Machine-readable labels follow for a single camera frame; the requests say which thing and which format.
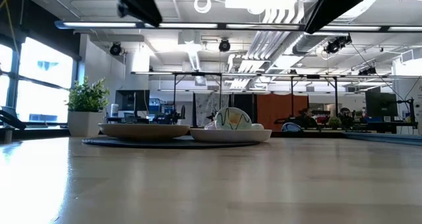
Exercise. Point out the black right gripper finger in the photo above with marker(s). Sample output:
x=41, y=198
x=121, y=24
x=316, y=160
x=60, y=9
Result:
x=333, y=6

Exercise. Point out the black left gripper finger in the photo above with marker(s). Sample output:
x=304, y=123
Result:
x=140, y=3

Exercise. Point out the white donut with dark drizzle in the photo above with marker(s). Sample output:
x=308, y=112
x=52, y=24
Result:
x=233, y=118

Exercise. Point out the black background robot arm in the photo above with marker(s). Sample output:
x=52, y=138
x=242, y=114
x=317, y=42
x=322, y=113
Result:
x=212, y=117
x=171, y=117

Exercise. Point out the black computer monitor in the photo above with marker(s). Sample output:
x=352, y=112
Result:
x=130, y=100
x=380, y=103

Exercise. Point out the green potted plant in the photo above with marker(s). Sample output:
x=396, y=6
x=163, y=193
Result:
x=87, y=97

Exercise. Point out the person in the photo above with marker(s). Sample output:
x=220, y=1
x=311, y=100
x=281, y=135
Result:
x=347, y=118
x=306, y=118

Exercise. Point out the small green plant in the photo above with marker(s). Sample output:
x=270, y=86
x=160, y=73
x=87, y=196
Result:
x=334, y=122

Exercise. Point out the orange partition panel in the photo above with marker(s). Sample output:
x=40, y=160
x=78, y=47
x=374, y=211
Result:
x=277, y=112

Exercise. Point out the grey patterned cloth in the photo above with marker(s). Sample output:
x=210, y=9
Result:
x=206, y=107

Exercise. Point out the tan round plate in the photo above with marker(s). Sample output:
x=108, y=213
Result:
x=143, y=131

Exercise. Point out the black curtain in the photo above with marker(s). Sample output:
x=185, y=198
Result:
x=244, y=102

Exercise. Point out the white plant pot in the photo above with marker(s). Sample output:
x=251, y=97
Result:
x=84, y=123

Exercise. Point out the dark round mat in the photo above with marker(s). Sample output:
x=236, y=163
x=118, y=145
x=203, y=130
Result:
x=165, y=144

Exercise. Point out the blue table edge strip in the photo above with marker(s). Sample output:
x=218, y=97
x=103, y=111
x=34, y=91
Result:
x=389, y=138

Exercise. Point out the white round plate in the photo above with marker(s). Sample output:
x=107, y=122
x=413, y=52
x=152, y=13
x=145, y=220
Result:
x=230, y=135

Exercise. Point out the black ceiling camera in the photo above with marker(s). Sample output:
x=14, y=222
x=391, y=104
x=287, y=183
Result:
x=224, y=45
x=336, y=45
x=115, y=48

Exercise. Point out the black overhead frame bar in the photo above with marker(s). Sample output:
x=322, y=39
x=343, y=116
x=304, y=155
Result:
x=230, y=26

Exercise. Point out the black angled bracket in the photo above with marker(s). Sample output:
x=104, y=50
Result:
x=10, y=118

